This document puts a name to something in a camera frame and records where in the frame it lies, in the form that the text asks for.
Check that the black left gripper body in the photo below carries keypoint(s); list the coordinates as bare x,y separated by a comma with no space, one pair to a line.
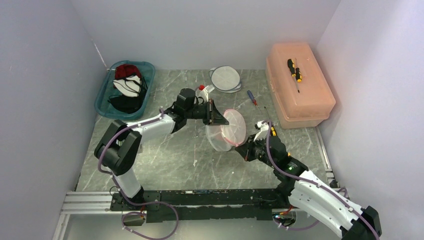
198,112

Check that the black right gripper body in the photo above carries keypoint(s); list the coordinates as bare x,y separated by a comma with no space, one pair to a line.
256,151

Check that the pink zip mesh laundry bag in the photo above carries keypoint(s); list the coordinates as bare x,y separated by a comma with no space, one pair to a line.
223,137

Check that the white mesh blue zip laundry bag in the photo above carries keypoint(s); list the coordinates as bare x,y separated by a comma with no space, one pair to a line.
225,79

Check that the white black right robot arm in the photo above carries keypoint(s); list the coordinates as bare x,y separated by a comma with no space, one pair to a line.
302,189

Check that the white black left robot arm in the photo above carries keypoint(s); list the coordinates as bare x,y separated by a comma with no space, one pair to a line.
117,150

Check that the black yellow screwdriver on table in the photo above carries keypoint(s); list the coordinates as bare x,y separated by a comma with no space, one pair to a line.
271,126

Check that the orange translucent plastic storage box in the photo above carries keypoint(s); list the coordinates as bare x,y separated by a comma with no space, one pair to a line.
300,93

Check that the red cloth garment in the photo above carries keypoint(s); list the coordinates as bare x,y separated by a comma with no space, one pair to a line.
124,71

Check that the teal plastic tray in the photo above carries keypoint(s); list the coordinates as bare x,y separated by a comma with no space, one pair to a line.
130,86

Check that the black yellow screwdriver on box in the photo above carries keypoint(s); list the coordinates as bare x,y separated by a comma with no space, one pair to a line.
295,73

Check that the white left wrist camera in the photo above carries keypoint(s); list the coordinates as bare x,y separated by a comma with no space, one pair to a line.
204,92

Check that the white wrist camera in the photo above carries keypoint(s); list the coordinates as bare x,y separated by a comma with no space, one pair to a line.
263,127
204,92

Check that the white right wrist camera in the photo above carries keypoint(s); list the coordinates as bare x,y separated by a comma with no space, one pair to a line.
263,127

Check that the blue red handle screwdriver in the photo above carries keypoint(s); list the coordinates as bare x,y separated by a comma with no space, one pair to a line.
253,100

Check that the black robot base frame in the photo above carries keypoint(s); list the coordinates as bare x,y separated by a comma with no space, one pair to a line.
158,206

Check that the aluminium extrusion rail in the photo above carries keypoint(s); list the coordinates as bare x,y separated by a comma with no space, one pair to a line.
81,203

